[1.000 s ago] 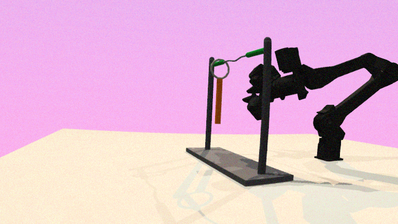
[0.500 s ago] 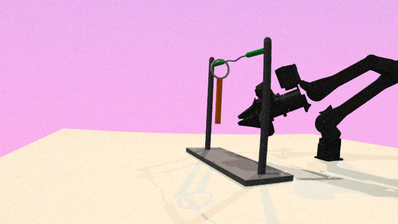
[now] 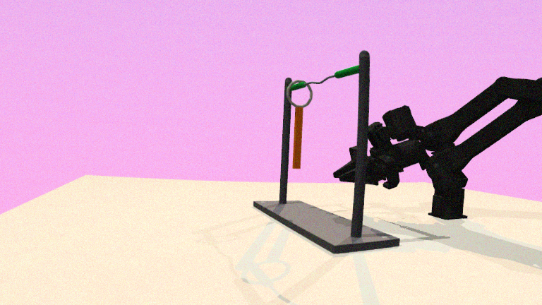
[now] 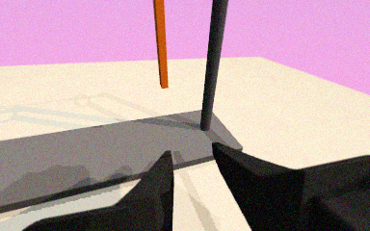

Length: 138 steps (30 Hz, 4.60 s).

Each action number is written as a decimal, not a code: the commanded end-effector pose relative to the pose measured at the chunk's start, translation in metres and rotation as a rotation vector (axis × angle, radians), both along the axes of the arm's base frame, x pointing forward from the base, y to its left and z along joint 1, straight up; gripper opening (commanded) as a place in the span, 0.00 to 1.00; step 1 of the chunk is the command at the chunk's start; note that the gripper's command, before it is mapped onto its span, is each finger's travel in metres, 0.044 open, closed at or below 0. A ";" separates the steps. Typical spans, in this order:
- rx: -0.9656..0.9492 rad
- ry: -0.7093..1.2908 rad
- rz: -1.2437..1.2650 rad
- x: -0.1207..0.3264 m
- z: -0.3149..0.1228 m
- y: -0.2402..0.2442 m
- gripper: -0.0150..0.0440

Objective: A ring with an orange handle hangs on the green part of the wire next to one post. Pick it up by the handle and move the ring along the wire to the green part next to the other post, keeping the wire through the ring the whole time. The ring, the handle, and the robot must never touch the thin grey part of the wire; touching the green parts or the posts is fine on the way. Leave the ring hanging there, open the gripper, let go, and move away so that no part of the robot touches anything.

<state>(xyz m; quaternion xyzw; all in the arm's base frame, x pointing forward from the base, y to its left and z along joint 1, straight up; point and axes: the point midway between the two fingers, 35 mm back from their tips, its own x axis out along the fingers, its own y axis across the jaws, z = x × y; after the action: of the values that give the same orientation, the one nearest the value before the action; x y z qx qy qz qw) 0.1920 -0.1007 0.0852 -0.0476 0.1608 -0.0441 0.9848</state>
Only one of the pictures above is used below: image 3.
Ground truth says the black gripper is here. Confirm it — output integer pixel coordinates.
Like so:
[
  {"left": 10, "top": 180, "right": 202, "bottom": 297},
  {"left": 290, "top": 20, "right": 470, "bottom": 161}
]
[{"left": 333, "top": 144, "right": 407, "bottom": 190}]

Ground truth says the grey loop with orange handle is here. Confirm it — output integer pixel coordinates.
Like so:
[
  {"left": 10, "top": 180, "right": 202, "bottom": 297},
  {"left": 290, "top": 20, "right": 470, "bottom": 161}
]
[{"left": 287, "top": 80, "right": 313, "bottom": 169}]

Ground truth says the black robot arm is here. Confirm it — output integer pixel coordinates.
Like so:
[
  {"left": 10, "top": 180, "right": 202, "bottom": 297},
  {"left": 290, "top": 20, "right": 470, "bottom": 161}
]
[{"left": 368, "top": 76, "right": 542, "bottom": 220}]

